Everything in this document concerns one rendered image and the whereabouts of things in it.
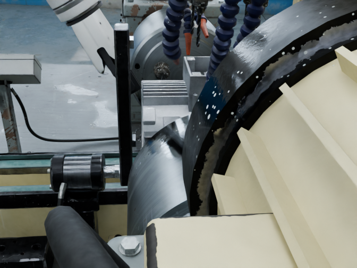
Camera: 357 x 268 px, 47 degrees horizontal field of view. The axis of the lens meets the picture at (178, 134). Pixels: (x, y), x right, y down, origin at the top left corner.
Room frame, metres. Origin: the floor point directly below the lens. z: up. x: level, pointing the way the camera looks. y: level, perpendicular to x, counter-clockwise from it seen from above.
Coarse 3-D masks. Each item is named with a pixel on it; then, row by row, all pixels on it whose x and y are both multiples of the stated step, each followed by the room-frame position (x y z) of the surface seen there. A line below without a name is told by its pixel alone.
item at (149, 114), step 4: (144, 108) 0.62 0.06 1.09; (148, 108) 0.62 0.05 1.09; (152, 108) 0.62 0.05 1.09; (144, 112) 0.62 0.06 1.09; (148, 112) 0.62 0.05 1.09; (152, 112) 0.62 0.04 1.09; (144, 116) 0.61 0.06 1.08; (148, 116) 0.61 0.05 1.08; (152, 116) 0.61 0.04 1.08; (144, 120) 0.61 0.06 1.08; (148, 120) 0.61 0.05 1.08; (152, 120) 0.61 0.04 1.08; (144, 124) 0.62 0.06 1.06; (148, 124) 0.62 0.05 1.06; (152, 124) 0.62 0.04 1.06
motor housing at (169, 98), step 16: (144, 80) 0.72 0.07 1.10; (160, 80) 0.71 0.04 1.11; (176, 80) 0.72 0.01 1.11; (144, 96) 0.64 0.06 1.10; (160, 96) 0.65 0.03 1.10; (176, 96) 0.65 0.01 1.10; (160, 112) 0.64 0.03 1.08; (176, 112) 0.64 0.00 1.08; (144, 128) 0.61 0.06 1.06; (160, 128) 0.62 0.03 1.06
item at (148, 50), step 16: (160, 16) 0.99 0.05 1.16; (144, 32) 0.94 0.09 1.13; (160, 32) 0.90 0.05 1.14; (208, 32) 0.91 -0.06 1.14; (144, 48) 0.89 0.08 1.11; (160, 48) 0.89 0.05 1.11; (192, 48) 0.90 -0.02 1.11; (208, 48) 0.91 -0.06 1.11; (144, 64) 0.89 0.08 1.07; (160, 64) 0.88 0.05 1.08
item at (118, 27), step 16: (128, 32) 0.53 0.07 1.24; (128, 48) 0.53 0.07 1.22; (128, 64) 0.53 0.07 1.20; (128, 80) 0.53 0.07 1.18; (128, 96) 0.53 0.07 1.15; (128, 112) 0.53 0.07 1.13; (128, 128) 0.53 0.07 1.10; (128, 144) 0.53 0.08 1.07; (128, 160) 0.53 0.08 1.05; (128, 176) 0.53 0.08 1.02
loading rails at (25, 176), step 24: (0, 168) 0.68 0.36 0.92; (24, 168) 0.68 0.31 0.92; (48, 168) 0.69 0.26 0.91; (0, 192) 0.59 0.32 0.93; (24, 192) 0.59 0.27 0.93; (48, 192) 0.59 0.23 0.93; (120, 192) 0.61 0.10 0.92; (0, 216) 0.58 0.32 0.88; (24, 216) 0.58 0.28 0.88; (120, 216) 0.61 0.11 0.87
